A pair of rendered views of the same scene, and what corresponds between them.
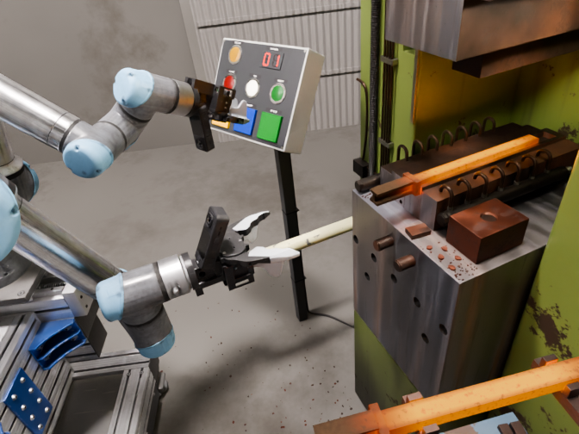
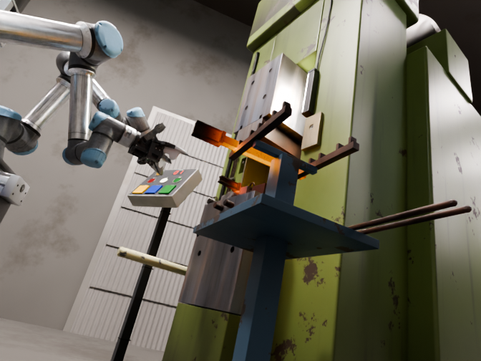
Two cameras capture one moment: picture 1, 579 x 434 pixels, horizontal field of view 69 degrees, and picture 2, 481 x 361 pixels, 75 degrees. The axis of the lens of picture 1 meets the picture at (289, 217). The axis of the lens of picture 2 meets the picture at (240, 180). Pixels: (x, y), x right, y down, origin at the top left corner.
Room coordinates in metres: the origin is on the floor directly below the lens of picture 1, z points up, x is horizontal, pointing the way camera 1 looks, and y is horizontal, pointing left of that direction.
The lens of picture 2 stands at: (-0.55, 0.01, 0.45)
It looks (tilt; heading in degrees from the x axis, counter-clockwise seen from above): 24 degrees up; 347
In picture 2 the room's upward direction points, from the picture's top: 13 degrees clockwise
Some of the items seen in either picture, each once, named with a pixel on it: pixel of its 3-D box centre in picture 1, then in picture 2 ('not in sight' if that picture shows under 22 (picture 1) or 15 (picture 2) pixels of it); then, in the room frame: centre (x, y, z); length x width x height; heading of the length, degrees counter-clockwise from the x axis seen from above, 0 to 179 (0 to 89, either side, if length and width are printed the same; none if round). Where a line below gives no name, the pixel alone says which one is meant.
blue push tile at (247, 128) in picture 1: (245, 120); (154, 190); (1.19, 0.09, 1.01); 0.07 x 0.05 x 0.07; 45
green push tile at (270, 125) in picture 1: (270, 127); (167, 190); (1.12, 0.02, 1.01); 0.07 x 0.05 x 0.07; 45
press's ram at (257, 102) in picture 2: not in sight; (290, 110); (0.81, -0.48, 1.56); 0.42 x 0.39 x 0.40; 110
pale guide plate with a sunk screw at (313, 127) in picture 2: not in sight; (312, 131); (0.53, -0.50, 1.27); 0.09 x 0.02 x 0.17; 20
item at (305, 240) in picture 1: (311, 238); (162, 263); (1.07, -0.06, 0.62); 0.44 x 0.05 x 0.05; 110
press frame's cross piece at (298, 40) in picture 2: not in sight; (317, 61); (0.86, -0.62, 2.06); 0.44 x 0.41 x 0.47; 110
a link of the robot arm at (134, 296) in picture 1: (133, 293); (107, 127); (0.55, 0.29, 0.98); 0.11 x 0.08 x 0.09; 110
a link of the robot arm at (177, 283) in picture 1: (176, 276); (128, 136); (0.57, 0.22, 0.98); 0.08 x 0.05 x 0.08; 20
